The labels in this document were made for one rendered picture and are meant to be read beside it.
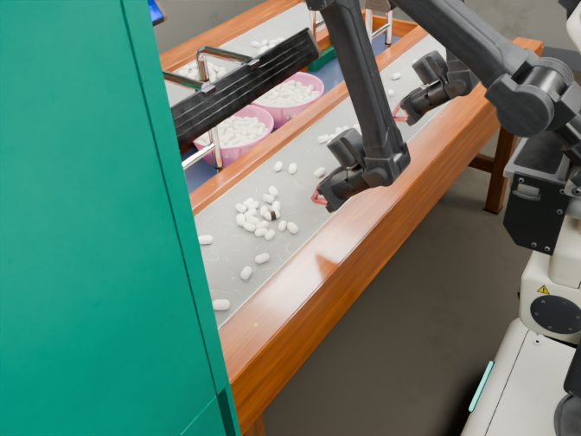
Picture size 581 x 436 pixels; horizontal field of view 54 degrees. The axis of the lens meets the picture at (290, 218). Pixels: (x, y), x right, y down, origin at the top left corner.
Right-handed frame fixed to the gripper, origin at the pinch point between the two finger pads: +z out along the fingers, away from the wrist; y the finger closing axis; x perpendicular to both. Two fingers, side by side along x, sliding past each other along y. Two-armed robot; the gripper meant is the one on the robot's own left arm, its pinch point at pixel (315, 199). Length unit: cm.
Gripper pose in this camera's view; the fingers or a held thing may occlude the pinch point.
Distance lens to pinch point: 130.8
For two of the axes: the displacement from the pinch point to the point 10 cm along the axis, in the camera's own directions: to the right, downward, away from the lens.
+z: -5.7, 2.6, 7.8
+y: -5.9, 5.3, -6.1
